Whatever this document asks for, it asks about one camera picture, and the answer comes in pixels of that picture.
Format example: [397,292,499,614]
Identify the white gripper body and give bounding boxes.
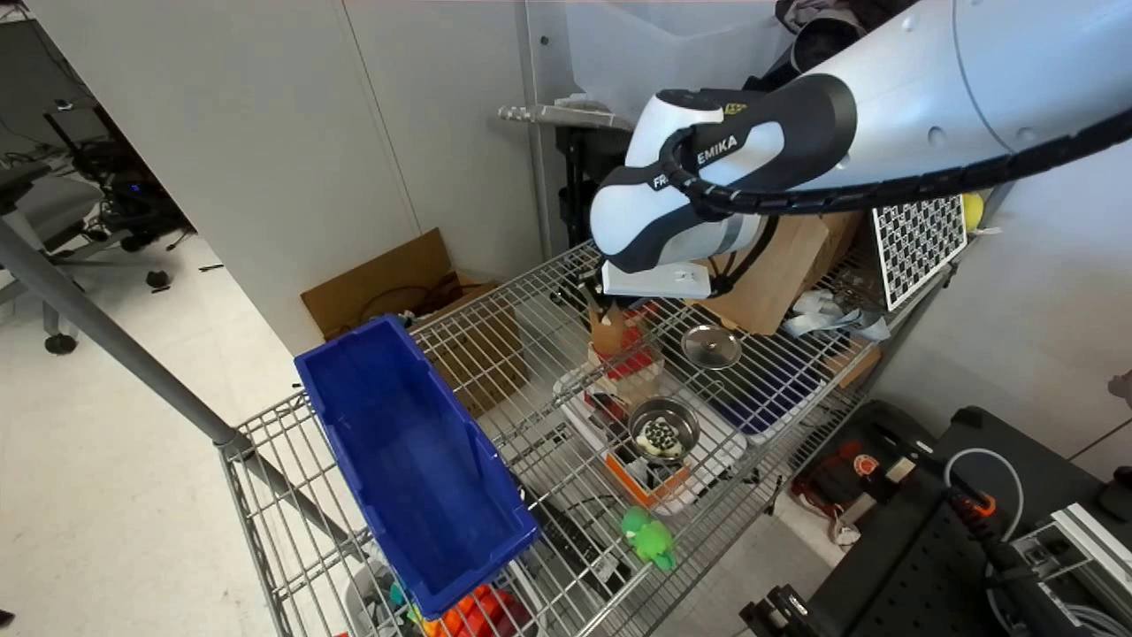
[597,257,719,306]

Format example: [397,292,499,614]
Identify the small metal bowl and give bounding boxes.
[680,323,744,371]

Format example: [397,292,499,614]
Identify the large tilted cardboard box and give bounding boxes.
[705,211,863,339]

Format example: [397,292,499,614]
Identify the metal bowl with food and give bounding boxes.
[631,398,699,466]

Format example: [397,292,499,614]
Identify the crumpled white plastic bag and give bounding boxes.
[781,288,896,346]

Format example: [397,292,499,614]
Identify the white tray with orange edge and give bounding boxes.
[558,360,749,517]

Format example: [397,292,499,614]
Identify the green toy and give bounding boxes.
[618,507,683,577]

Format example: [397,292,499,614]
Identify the white perforated panel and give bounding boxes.
[868,192,969,315]

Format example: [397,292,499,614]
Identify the black and orange tool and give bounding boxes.
[794,420,936,525]

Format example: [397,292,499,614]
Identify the open brown cardboard box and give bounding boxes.
[298,228,502,346]

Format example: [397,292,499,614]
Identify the blue plastic bin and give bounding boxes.
[295,315,545,621]

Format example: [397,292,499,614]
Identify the orange toy pile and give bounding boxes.
[429,584,530,637]

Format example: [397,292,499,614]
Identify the black equipment case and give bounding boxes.
[741,403,1132,637]

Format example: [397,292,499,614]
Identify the grey tripod pole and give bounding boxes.
[0,218,370,560]

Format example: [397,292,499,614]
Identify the black office chair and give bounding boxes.
[0,101,198,359]

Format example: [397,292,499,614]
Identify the metal wire shelf rack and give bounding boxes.
[217,233,959,637]

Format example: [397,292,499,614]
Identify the grey wall shelf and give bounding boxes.
[493,96,645,136]

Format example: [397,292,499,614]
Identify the black corrugated cable conduit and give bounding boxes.
[653,108,1132,221]

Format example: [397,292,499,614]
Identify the white cable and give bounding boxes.
[940,442,1026,512]

